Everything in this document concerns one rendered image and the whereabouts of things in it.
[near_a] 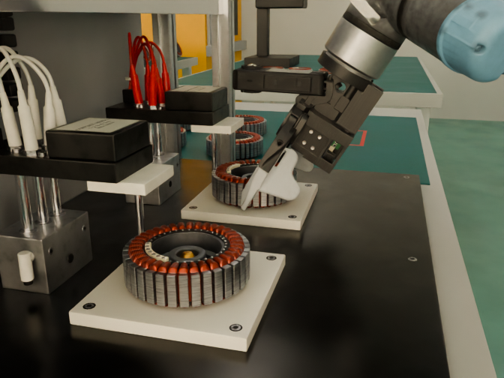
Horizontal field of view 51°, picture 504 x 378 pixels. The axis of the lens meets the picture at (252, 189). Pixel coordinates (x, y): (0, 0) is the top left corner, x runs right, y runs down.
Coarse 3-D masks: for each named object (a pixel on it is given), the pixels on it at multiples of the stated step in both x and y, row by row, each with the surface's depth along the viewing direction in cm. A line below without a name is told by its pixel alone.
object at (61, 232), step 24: (48, 216) 51; (72, 216) 51; (0, 240) 47; (24, 240) 46; (48, 240) 46; (72, 240) 50; (0, 264) 48; (48, 264) 47; (72, 264) 50; (24, 288) 48; (48, 288) 47
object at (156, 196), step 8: (168, 152) 75; (160, 160) 71; (168, 160) 71; (176, 160) 74; (176, 168) 74; (176, 176) 74; (160, 184) 69; (168, 184) 72; (176, 184) 75; (152, 192) 69; (160, 192) 69; (168, 192) 72; (128, 200) 70; (144, 200) 70; (152, 200) 70; (160, 200) 70
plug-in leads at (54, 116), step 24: (0, 48) 42; (0, 72) 45; (24, 72) 47; (48, 72) 46; (0, 96) 44; (24, 96) 43; (48, 96) 45; (24, 120) 43; (48, 120) 45; (0, 144) 47; (24, 144) 44
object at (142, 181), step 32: (64, 128) 43; (96, 128) 43; (128, 128) 44; (0, 160) 44; (32, 160) 44; (64, 160) 43; (96, 160) 43; (128, 160) 44; (128, 192) 43; (32, 224) 47
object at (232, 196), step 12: (216, 168) 70; (228, 168) 69; (240, 168) 71; (252, 168) 72; (216, 180) 66; (228, 180) 65; (240, 180) 64; (216, 192) 67; (228, 192) 65; (240, 192) 64; (240, 204) 64; (264, 204) 64; (276, 204) 65
